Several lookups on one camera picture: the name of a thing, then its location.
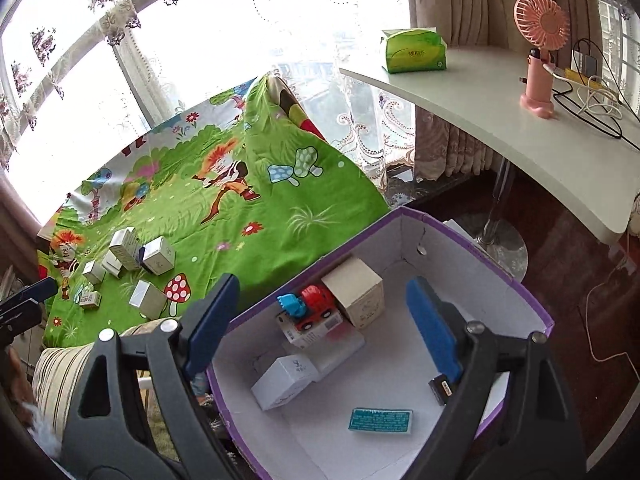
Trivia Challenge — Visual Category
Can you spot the green cartoon mushroom tablecloth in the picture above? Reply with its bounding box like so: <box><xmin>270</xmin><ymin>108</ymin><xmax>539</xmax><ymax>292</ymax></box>
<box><xmin>39</xmin><ymin>75</ymin><xmax>387</xmax><ymax>348</ymax></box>

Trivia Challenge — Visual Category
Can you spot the small printed box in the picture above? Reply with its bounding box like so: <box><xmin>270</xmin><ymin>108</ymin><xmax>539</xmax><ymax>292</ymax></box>
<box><xmin>78</xmin><ymin>290</ymin><xmax>102</xmax><ymax>310</ymax></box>

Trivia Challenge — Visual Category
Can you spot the black cable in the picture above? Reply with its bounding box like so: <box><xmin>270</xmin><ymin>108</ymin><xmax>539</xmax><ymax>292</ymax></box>
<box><xmin>551</xmin><ymin>37</ymin><xmax>640</xmax><ymax>152</ymax></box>

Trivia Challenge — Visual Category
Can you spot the pink handheld fan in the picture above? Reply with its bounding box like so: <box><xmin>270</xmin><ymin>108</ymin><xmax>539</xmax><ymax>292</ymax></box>
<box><xmin>513</xmin><ymin>0</ymin><xmax>570</xmax><ymax>119</ymax></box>

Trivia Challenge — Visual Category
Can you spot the white box near mushroom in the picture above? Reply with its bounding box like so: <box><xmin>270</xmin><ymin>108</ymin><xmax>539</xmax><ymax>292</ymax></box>
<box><xmin>128</xmin><ymin>280</ymin><xmax>167</xmax><ymax>320</ymax></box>

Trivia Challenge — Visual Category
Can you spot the beige cube box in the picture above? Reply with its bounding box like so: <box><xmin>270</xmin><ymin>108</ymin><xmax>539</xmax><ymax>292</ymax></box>
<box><xmin>321</xmin><ymin>257</ymin><xmax>385</xmax><ymax>330</ymax></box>

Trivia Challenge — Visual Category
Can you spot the red blue toy truck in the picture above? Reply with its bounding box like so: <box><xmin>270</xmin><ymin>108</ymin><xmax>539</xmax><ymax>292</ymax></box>
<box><xmin>278</xmin><ymin>283</ymin><xmax>336</xmax><ymax>333</ymax></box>

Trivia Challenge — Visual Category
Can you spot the white cable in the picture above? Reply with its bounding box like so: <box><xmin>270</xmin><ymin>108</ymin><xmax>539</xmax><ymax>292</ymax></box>
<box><xmin>543</xmin><ymin>62</ymin><xmax>626</xmax><ymax>123</ymax></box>

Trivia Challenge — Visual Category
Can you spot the yellow black charger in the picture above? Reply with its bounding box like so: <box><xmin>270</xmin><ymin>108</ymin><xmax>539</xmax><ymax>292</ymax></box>
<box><xmin>564</xmin><ymin>50</ymin><xmax>599</xmax><ymax>84</ymax></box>

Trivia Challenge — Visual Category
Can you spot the small white box left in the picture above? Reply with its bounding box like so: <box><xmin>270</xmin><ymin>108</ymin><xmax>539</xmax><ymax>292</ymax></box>
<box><xmin>82</xmin><ymin>260</ymin><xmax>106</xmax><ymax>285</ymax></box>

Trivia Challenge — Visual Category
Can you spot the white curved desk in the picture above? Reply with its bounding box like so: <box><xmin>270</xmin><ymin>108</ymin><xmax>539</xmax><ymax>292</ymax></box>
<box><xmin>340</xmin><ymin>50</ymin><xmax>639</xmax><ymax>245</ymax></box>

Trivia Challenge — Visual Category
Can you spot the white lace sheer curtain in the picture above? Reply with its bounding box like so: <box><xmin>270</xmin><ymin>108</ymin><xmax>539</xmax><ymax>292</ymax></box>
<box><xmin>1</xmin><ymin>0</ymin><xmax>414</xmax><ymax>216</ymax></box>

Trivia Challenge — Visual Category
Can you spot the tall white carton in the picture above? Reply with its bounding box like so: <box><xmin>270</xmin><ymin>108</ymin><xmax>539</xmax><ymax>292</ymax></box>
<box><xmin>108</xmin><ymin>226</ymin><xmax>142</xmax><ymax>271</ymax></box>

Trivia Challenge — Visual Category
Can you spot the brown beige curtain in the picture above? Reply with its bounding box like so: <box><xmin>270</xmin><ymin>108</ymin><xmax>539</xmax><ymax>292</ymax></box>
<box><xmin>403</xmin><ymin>0</ymin><xmax>566</xmax><ymax>181</ymax></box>

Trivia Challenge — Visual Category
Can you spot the small black device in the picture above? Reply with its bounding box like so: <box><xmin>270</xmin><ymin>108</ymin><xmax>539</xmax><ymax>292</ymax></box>
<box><xmin>428</xmin><ymin>374</ymin><xmax>454</xmax><ymax>406</ymax></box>

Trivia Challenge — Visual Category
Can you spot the white cube box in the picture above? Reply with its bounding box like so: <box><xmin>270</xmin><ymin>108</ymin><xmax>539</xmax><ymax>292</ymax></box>
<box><xmin>141</xmin><ymin>236</ymin><xmax>176</xmax><ymax>275</ymax></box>

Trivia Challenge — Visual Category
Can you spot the teal label card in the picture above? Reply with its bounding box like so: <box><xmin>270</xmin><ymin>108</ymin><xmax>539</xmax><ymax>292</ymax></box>
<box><xmin>348</xmin><ymin>408</ymin><xmax>413</xmax><ymax>434</ymax></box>

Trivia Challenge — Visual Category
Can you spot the purple white storage box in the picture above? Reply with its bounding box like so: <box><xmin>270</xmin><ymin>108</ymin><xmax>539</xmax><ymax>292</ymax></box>
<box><xmin>208</xmin><ymin>207</ymin><xmax>554</xmax><ymax>479</ymax></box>

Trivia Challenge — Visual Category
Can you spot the small white box middle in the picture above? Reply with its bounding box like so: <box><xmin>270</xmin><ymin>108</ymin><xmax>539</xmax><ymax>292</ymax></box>
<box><xmin>101</xmin><ymin>250</ymin><xmax>124</xmax><ymax>278</ymax></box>

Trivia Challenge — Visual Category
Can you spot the white small carton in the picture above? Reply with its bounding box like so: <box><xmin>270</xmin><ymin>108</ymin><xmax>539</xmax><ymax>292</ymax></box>
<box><xmin>250</xmin><ymin>353</ymin><xmax>318</xmax><ymax>412</ymax></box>

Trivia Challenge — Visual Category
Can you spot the striped beige cushion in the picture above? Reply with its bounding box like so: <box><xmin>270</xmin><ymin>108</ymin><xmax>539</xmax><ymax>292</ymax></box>
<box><xmin>32</xmin><ymin>344</ymin><xmax>169</xmax><ymax>445</ymax></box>

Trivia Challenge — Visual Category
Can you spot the chrome desk leg base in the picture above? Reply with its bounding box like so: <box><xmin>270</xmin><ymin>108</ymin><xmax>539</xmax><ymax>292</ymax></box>
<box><xmin>456</xmin><ymin>158</ymin><xmax>528</xmax><ymax>283</ymax></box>

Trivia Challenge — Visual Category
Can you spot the white barcode flat box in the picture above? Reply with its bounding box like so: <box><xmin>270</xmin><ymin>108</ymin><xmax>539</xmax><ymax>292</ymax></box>
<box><xmin>276</xmin><ymin>309</ymin><xmax>343</xmax><ymax>349</ymax></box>

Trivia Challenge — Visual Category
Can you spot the small white box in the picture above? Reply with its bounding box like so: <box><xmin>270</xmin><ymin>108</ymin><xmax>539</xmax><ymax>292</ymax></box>
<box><xmin>101</xmin><ymin>250</ymin><xmax>124</xmax><ymax>278</ymax></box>
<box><xmin>82</xmin><ymin>260</ymin><xmax>106</xmax><ymax>285</ymax></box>

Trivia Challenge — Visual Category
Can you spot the green tissue box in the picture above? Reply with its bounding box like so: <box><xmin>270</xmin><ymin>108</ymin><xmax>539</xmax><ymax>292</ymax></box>
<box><xmin>381</xmin><ymin>27</ymin><xmax>447</xmax><ymax>74</ymax></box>

